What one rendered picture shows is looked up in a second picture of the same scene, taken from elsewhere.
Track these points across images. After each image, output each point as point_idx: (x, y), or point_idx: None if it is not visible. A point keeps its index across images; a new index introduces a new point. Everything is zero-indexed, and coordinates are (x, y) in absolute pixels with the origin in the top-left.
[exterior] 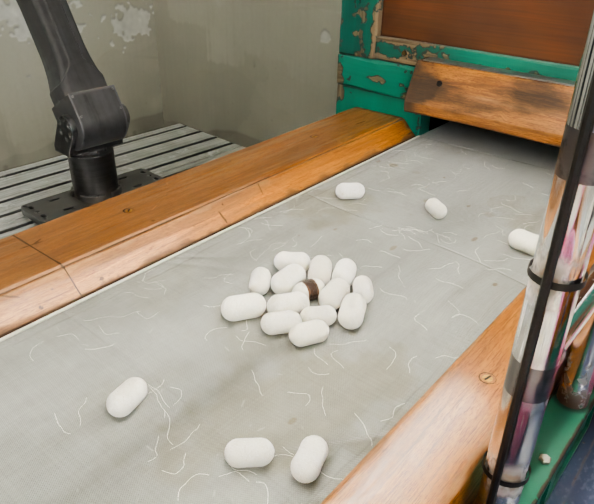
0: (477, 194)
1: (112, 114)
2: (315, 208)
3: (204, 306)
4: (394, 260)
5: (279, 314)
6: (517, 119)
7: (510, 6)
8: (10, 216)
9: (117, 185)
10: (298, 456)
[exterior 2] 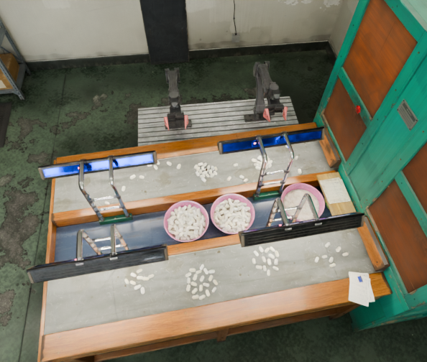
0: (308, 158)
1: (262, 110)
2: (280, 146)
3: (251, 156)
4: (279, 163)
5: (256, 164)
6: (324, 149)
7: (336, 128)
8: (241, 115)
9: (261, 118)
10: (244, 179)
